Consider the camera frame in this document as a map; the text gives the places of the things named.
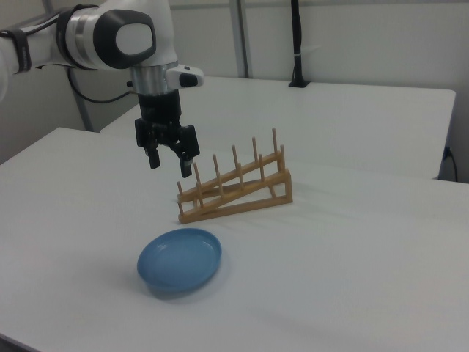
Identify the black strap on arm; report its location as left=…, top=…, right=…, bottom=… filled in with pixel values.
left=10, top=30, right=33, bottom=73

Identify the blue round plate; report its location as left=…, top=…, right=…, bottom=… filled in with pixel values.
left=137, top=227, right=223, bottom=294

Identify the grey wall frame post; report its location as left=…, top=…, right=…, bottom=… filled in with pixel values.
left=230, top=0, right=254, bottom=78

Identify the black cable with plug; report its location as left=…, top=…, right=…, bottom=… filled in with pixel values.
left=443, top=145, right=459, bottom=181

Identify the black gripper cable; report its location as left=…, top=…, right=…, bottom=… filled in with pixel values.
left=67, top=67, right=140, bottom=104

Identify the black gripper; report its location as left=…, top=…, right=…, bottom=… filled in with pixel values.
left=134, top=91, right=202, bottom=179

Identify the wooden peg plate rack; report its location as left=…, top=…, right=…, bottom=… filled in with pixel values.
left=177, top=127, right=293, bottom=225

